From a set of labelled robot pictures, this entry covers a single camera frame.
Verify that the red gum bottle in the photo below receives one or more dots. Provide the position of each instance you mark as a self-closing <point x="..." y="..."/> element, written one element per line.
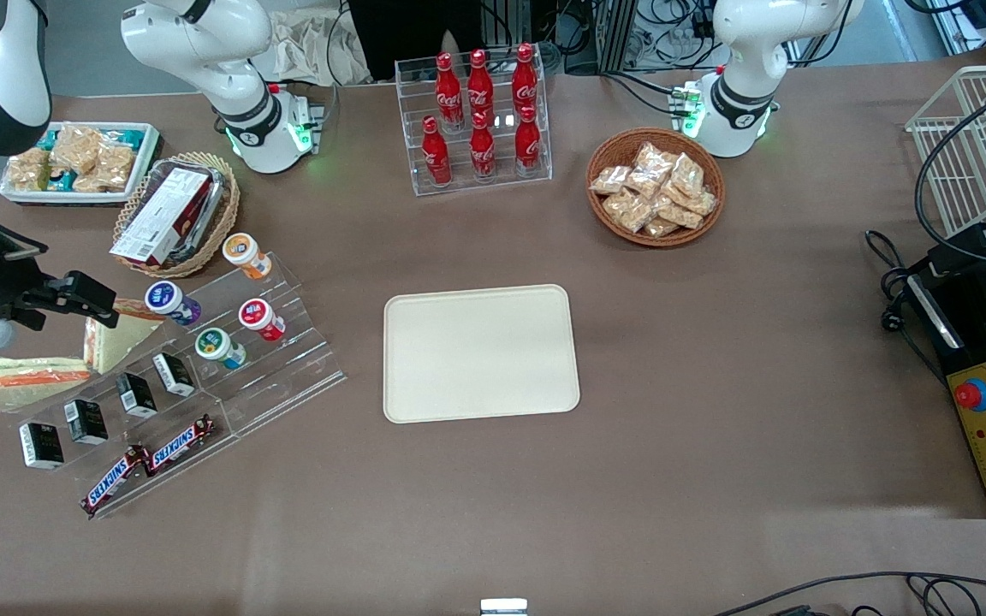
<point x="260" y="318"/>

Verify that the beige plastic tray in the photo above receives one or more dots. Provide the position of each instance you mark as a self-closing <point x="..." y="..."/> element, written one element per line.
<point x="480" y="352"/>

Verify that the snickers bar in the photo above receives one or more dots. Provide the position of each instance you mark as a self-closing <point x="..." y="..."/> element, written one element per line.
<point x="179" y="445"/>
<point x="114" y="481"/>

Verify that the flat sandwich in wrap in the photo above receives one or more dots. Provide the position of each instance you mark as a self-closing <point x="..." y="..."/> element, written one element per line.
<point x="26" y="381"/>

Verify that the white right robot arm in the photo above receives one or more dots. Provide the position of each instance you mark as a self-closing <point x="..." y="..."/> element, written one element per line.
<point x="245" y="111"/>

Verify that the white rectangular snack tray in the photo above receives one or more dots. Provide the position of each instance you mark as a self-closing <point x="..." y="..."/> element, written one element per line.
<point x="146" y="154"/>

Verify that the triangle sandwich in wrap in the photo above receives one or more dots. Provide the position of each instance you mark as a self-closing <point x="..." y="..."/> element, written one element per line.
<point x="116" y="338"/>

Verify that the black plastic biscuit package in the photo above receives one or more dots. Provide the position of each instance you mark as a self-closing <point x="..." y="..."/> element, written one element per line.
<point x="212" y="192"/>

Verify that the clear rice cracker pack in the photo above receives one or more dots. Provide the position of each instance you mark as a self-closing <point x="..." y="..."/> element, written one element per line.
<point x="112" y="167"/>
<point x="26" y="169"/>
<point x="75" y="144"/>

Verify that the small grey connector box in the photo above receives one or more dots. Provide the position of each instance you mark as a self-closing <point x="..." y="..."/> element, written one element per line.
<point x="688" y="107"/>
<point x="306" y="124"/>

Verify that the red cola bottle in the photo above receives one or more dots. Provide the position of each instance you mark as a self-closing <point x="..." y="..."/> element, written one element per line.
<point x="525" y="81"/>
<point x="448" y="94"/>
<point x="528" y="144"/>
<point x="483" y="150"/>
<point x="436" y="154"/>
<point x="480" y="90"/>

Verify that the crumpled white paper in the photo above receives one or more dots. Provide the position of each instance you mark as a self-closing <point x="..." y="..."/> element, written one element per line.
<point x="313" y="47"/>

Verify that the teal snack pack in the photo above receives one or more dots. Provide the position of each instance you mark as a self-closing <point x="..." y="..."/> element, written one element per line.
<point x="123" y="135"/>
<point x="62" y="180"/>

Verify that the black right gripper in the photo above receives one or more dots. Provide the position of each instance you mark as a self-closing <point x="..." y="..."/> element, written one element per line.
<point x="3" y="272"/>

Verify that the clear acrylic bottle rack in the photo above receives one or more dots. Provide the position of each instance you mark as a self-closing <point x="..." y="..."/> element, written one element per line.
<point x="501" y="184"/>

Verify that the round wicker basket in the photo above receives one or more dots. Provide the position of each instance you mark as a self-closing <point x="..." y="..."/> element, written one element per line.
<point x="608" y="150"/>

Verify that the orange gum bottle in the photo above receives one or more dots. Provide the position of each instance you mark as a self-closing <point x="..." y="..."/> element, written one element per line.
<point x="245" y="253"/>

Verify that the purple gum bottle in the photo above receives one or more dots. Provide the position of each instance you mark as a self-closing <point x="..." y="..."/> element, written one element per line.
<point x="169" y="301"/>

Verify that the red white biscuit box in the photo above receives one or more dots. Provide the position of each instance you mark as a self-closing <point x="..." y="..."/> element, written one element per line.
<point x="163" y="218"/>

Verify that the clear acrylic stepped display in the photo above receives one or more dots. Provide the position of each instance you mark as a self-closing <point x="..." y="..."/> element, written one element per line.
<point x="288" y="368"/>

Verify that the clear brown snack pack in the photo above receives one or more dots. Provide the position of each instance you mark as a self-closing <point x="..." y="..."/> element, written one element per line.
<point x="645" y="184"/>
<point x="637" y="218"/>
<point x="620" y="204"/>
<point x="681" y="214"/>
<point x="687" y="174"/>
<point x="656" y="158"/>
<point x="611" y="180"/>
<point x="662" y="228"/>

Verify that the small black box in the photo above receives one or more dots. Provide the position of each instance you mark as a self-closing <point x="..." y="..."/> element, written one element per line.
<point x="86" y="421"/>
<point x="41" y="445"/>
<point x="174" y="374"/>
<point x="135" y="394"/>

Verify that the oval wicker basket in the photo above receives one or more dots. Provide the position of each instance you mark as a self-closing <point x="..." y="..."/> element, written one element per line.
<point x="223" y="218"/>

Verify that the green gum bottle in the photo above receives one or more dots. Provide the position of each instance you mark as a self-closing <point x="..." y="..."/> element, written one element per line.
<point x="219" y="346"/>

